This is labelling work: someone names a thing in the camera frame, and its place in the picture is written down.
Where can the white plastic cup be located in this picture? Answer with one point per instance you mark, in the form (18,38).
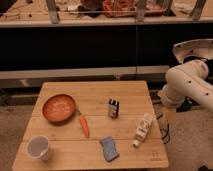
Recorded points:
(39,148)

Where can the orange bowl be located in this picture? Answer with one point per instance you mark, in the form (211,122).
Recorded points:
(59,108)

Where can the blue sponge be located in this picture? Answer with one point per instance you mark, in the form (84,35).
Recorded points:
(109,149)

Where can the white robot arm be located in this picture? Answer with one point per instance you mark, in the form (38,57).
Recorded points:
(187,80)

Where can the orange crate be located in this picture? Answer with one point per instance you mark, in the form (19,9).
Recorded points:
(118,8)

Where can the white squeeze bottle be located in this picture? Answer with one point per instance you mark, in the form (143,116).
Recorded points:
(142,129)

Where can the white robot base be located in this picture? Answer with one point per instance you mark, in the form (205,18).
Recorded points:
(202,48)

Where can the orange toy carrot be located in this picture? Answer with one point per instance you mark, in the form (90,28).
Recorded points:
(84,125)

